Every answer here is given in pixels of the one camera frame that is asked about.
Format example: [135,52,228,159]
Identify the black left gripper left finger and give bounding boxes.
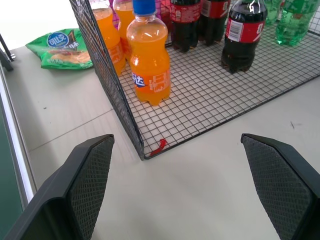
[3,133,116,240]

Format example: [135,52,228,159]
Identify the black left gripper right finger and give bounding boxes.
[240,133,320,240]

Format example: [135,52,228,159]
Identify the green conveyor belt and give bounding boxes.
[0,56,36,237]

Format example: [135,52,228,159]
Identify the green potato chip bag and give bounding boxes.
[25,27,94,70]

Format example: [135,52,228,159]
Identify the black metal stand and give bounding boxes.
[0,33,16,72]

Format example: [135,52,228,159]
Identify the cola bottle red label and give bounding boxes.
[169,0,202,53]
[199,0,232,47]
[220,0,269,75]

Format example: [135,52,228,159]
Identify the orange soda bottle blue cap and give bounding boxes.
[126,0,172,107]

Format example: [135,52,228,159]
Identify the green soda bottle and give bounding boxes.
[275,0,318,47]
[262,0,286,26]

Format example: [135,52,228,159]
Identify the black wire mesh rack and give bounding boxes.
[69,0,320,161]

